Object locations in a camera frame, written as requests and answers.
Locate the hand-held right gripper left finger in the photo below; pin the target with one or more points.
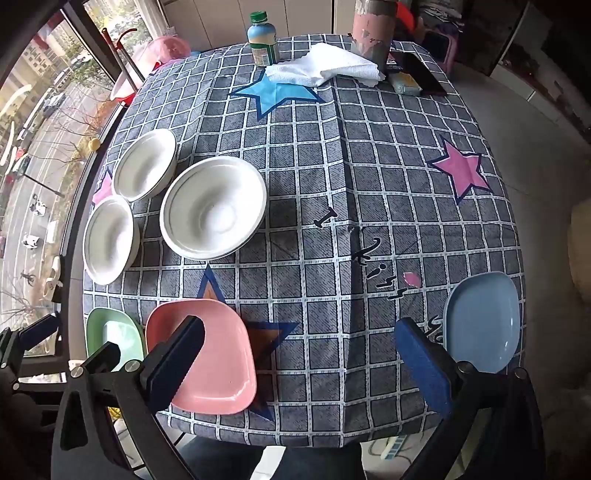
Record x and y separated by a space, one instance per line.
178 364

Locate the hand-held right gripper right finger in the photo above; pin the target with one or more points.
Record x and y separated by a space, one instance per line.
422 369

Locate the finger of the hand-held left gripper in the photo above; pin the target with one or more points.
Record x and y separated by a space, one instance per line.
40 331

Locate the large white bowl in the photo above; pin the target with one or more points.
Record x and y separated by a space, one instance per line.
214 207

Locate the small white bowl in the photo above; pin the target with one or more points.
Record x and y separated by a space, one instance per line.
145 164
110 242

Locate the pink square plate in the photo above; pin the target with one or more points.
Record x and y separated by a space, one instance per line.
221 360

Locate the green square plate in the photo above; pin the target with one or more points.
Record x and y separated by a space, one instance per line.
106 323

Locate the blue square plate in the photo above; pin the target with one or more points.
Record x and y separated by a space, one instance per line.
485 318

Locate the yellow round knob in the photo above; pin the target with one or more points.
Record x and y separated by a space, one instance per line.
94 144

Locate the grey checked star tablecloth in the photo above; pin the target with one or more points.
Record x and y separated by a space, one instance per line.
300 161

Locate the yellow wrapped packet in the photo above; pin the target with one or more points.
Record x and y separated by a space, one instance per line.
406 83

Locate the red hooked pole stand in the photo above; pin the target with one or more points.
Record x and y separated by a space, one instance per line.
123 55

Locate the pink plastic bag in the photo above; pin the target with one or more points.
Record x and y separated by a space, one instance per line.
168 48

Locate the white folded towel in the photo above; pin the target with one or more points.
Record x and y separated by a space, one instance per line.
323 67

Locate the pink plastic stool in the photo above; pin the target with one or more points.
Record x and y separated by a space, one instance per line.
443 44

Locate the green capped bottle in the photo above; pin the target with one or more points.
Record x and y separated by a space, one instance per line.
263 41

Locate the pink grey cylinder container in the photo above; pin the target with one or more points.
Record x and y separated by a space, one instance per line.
374 32

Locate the glass window black frame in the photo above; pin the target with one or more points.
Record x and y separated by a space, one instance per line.
76 240

